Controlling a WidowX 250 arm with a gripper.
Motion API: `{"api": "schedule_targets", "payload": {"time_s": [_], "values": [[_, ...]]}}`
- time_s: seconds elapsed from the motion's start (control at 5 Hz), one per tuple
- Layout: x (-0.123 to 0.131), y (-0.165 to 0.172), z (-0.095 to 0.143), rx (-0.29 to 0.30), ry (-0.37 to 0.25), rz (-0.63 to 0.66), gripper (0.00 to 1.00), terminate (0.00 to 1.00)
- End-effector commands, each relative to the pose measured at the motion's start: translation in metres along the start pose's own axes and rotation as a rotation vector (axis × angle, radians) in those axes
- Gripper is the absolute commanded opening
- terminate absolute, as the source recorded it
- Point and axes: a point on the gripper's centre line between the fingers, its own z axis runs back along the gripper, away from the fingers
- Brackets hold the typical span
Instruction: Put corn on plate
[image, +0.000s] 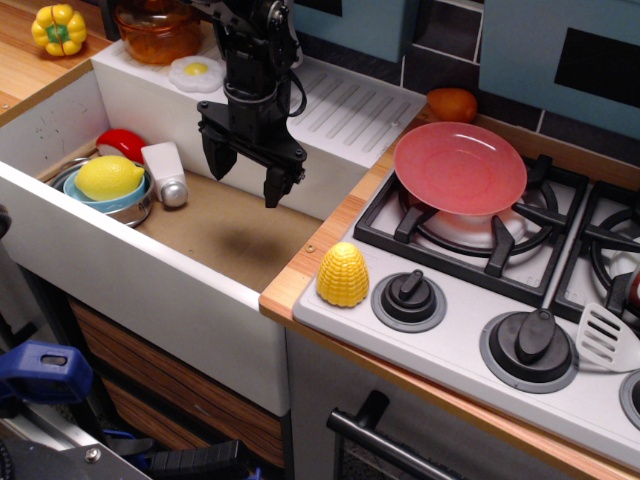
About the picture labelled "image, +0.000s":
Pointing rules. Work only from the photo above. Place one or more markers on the partial stove knob right edge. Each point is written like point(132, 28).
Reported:
point(629, 398)

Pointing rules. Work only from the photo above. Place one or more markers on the black left burner grate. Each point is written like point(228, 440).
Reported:
point(520, 248)

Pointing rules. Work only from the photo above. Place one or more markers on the yellow toy corn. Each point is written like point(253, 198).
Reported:
point(343, 278)

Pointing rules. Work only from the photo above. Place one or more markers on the pink plastic plate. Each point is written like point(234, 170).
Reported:
point(460, 168)

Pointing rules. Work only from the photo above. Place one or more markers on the black burner grate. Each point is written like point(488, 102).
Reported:
point(520, 248)
point(603, 255)

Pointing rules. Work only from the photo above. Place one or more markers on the silver metal pot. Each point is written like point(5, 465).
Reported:
point(131, 210)

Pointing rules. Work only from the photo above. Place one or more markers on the large black stove knob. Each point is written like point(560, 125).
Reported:
point(529, 351)

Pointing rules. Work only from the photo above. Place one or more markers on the black oven door handle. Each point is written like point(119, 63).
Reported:
point(361, 451)

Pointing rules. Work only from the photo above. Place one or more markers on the orange toy fruit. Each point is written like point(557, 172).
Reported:
point(453, 104)

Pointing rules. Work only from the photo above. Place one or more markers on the light blue bowl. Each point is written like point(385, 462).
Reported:
point(107, 201)

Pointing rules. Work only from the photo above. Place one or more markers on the orange glass pot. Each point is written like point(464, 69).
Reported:
point(158, 32)

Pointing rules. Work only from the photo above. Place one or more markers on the white slotted spatula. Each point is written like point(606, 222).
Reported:
point(606, 340)

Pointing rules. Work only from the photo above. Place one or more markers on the toy fried egg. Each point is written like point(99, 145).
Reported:
point(197, 74)

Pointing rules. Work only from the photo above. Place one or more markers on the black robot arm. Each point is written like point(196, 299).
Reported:
point(258, 45)

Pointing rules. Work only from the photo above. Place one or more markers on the yellow toy bell pepper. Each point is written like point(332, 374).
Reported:
point(60, 30)

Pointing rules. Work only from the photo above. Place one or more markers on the white salt shaker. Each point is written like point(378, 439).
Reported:
point(164, 164)

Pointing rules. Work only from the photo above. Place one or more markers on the white sink basin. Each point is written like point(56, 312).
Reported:
point(187, 280)

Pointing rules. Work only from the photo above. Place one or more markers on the small black stove knob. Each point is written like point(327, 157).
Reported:
point(409, 302)

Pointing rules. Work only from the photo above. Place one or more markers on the blue clamp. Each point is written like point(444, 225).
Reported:
point(45, 373)

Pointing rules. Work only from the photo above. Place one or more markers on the yellow toy lemon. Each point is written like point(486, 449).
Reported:
point(109, 177)

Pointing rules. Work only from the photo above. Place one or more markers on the black right burner grate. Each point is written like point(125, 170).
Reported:
point(603, 255)

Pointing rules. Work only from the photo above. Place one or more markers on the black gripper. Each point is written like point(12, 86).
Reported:
point(257, 129)

